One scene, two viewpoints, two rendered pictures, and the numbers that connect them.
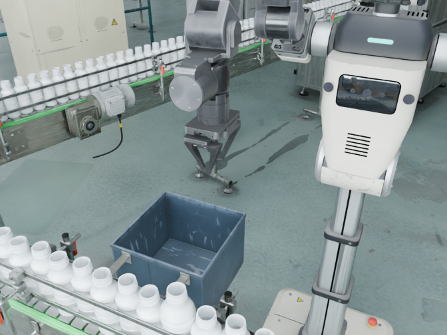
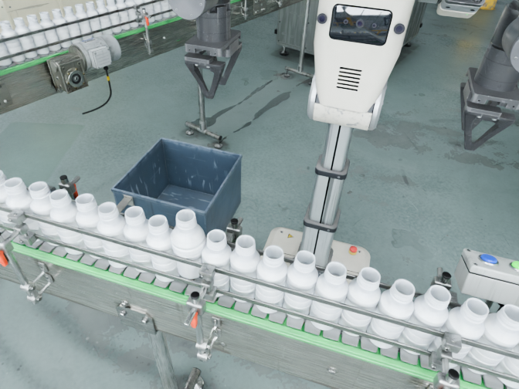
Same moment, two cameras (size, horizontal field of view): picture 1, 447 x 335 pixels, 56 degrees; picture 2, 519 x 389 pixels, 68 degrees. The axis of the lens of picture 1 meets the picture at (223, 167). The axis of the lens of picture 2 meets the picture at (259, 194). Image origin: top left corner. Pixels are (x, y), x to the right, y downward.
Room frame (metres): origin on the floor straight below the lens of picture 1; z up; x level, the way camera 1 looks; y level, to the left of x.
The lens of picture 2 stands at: (0.01, 0.04, 1.71)
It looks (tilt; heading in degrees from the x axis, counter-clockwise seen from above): 41 degrees down; 351
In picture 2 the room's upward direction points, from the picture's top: 3 degrees clockwise
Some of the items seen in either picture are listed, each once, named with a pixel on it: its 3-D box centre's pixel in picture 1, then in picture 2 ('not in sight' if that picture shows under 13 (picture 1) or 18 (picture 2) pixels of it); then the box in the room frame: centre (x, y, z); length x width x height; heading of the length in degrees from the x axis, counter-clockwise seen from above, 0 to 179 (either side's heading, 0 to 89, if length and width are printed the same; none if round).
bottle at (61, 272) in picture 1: (65, 283); (69, 222); (0.67, 0.36, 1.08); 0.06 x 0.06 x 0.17
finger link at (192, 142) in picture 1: (209, 148); (211, 70); (0.67, 0.03, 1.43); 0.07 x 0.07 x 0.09; 66
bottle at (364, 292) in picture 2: not in sight; (360, 301); (0.40, -0.24, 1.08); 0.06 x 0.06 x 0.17
